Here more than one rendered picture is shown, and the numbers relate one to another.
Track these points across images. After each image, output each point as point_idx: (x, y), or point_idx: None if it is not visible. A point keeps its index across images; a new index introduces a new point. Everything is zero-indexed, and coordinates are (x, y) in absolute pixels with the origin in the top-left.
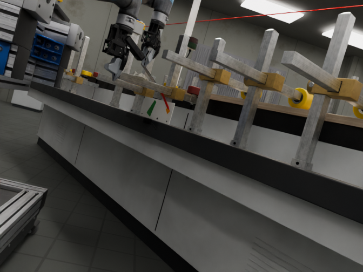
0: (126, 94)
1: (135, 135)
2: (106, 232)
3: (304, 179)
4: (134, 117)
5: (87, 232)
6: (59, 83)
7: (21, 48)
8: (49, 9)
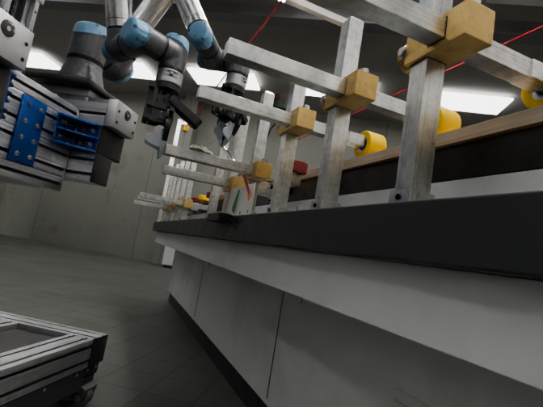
0: None
1: (225, 248)
2: (201, 404)
3: (407, 220)
4: (212, 218)
5: (171, 404)
6: (104, 179)
7: None
8: (16, 48)
